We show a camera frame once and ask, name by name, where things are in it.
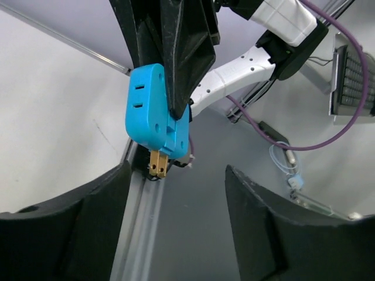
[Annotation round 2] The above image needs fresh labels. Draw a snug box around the light blue small cable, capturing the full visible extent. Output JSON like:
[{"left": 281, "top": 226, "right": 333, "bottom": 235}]
[{"left": 268, "top": 141, "right": 304, "bottom": 189}]

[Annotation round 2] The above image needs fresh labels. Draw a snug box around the keyboard beside the table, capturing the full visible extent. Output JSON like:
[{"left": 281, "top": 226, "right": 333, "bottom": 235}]
[{"left": 329, "top": 33, "right": 374, "bottom": 125}]

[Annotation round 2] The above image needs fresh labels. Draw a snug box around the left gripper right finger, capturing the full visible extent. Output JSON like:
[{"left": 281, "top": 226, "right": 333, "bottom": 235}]
[{"left": 225, "top": 166, "right": 374, "bottom": 280}]

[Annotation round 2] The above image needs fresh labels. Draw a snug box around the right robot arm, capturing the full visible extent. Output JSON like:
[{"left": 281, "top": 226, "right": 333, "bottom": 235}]
[{"left": 110, "top": 1, "right": 328, "bottom": 119}]

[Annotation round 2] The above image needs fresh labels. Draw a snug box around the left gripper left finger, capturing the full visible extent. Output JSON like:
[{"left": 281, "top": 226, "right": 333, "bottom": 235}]
[{"left": 1, "top": 162, "right": 132, "bottom": 280}]

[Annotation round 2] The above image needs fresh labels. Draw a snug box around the small blue adapter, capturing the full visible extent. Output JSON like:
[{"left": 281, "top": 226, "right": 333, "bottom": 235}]
[{"left": 124, "top": 63, "right": 192, "bottom": 179}]

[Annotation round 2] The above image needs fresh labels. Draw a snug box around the front aluminium rail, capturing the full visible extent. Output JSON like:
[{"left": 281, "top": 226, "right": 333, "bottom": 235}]
[{"left": 110, "top": 137, "right": 165, "bottom": 281}]

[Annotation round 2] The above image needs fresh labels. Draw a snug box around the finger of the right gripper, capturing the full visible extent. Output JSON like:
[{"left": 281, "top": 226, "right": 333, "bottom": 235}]
[
  {"left": 110, "top": 0, "right": 163, "bottom": 68},
  {"left": 160, "top": 0, "right": 220, "bottom": 119}
]

